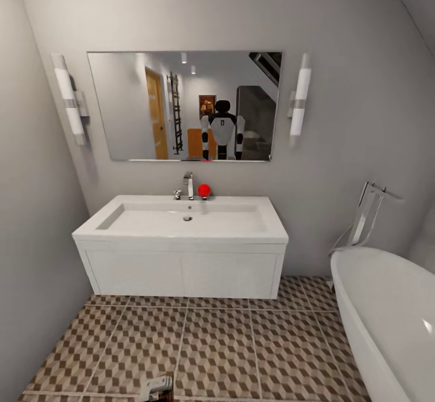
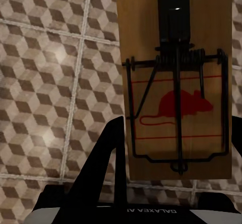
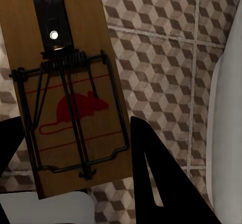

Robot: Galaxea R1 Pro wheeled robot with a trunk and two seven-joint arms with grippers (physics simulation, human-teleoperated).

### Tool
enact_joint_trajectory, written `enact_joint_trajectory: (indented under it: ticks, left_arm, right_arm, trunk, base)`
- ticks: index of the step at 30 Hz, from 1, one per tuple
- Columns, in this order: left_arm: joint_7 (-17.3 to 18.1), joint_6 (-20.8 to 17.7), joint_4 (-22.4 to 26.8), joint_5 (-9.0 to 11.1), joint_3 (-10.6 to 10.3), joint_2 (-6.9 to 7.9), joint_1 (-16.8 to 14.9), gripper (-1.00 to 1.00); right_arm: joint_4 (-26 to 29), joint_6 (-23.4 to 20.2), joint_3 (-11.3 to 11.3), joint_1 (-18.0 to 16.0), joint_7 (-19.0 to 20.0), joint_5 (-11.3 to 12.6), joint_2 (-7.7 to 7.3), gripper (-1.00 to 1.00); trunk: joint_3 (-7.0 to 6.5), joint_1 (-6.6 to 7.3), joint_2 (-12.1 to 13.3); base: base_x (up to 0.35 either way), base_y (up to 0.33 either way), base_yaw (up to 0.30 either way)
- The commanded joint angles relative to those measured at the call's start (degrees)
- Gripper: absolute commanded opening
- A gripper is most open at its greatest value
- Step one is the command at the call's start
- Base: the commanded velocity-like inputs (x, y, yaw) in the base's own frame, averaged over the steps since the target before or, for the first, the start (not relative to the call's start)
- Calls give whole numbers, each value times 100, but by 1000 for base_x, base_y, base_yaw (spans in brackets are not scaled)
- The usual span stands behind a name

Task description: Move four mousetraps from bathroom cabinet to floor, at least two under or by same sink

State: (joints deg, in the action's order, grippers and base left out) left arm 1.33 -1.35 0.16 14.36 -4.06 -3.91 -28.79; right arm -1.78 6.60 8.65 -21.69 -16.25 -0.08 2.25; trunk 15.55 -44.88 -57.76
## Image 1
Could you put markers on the mirror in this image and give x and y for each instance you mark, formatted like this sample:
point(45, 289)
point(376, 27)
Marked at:
point(188, 105)

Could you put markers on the furniture sink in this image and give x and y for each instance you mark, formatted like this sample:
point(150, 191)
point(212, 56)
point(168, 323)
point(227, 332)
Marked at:
point(184, 246)

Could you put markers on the wall mounted light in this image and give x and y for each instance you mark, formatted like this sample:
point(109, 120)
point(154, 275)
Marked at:
point(75, 101)
point(297, 99)

